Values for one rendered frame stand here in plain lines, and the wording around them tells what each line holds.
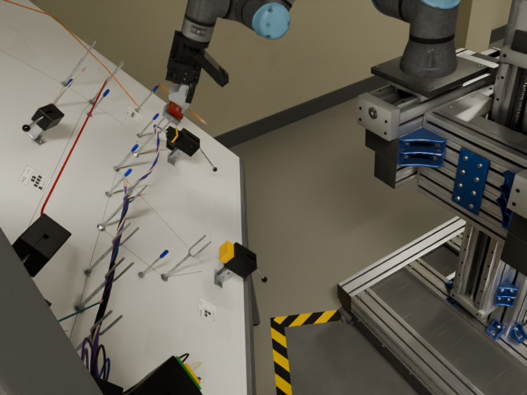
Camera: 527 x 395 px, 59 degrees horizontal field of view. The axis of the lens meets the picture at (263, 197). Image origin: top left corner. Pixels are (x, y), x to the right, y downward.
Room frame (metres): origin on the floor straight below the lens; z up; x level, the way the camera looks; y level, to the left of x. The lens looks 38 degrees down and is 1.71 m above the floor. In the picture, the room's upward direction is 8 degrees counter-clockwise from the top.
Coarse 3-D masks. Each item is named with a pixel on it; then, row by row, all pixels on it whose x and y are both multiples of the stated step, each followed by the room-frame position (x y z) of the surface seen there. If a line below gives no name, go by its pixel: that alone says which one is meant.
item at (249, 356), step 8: (240, 160) 1.33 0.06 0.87; (240, 168) 1.28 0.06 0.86; (240, 176) 1.23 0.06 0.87; (240, 184) 1.19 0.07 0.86; (240, 192) 1.14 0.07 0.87; (248, 248) 0.94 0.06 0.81; (248, 280) 0.79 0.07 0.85; (248, 288) 0.76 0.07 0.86; (248, 296) 0.73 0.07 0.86; (248, 304) 0.71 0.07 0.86; (248, 312) 0.68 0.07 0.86; (248, 320) 0.66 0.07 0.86; (248, 328) 0.64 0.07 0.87; (248, 336) 0.62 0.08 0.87; (248, 344) 0.60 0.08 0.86; (248, 352) 0.58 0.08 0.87; (248, 360) 0.56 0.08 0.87; (248, 368) 0.54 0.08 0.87; (248, 376) 0.52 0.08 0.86; (248, 384) 0.51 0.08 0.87; (248, 392) 0.49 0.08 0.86
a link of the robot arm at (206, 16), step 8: (192, 0) 1.12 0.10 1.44; (200, 0) 1.11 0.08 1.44; (208, 0) 1.11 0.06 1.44; (216, 0) 1.11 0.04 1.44; (224, 0) 1.12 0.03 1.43; (192, 8) 1.12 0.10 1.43; (200, 8) 1.11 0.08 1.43; (208, 8) 1.11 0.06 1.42; (216, 8) 1.12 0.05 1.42; (224, 8) 1.12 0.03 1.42; (192, 16) 1.11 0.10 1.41; (200, 16) 1.11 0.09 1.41; (208, 16) 1.11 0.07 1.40; (216, 16) 1.13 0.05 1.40; (200, 24) 1.11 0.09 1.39; (208, 24) 1.11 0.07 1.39
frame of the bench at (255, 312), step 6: (252, 276) 1.33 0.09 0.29; (252, 282) 1.30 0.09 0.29; (252, 288) 1.30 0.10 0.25; (252, 294) 1.30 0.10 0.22; (252, 300) 1.30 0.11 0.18; (252, 306) 1.30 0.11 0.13; (252, 312) 1.08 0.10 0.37; (258, 312) 1.32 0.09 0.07; (252, 318) 1.05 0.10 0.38; (258, 318) 1.30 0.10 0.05
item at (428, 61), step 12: (408, 48) 1.20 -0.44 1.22; (420, 48) 1.17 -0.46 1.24; (432, 48) 1.15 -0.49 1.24; (444, 48) 1.15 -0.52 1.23; (408, 60) 1.18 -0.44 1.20; (420, 60) 1.15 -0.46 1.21; (432, 60) 1.15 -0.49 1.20; (444, 60) 1.14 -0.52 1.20; (456, 60) 1.16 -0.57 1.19; (408, 72) 1.17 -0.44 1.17; (420, 72) 1.15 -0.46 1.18; (432, 72) 1.13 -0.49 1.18; (444, 72) 1.13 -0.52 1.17
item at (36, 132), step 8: (48, 104) 0.86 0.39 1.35; (40, 112) 0.83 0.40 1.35; (48, 112) 0.84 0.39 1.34; (56, 112) 0.85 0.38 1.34; (32, 120) 0.83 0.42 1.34; (40, 120) 0.81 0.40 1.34; (48, 120) 0.82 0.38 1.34; (56, 120) 0.84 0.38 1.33; (24, 128) 0.78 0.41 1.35; (32, 128) 0.84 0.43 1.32; (40, 128) 0.83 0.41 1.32; (48, 128) 0.83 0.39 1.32; (32, 136) 0.84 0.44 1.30; (40, 136) 0.84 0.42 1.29; (40, 144) 0.83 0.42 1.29
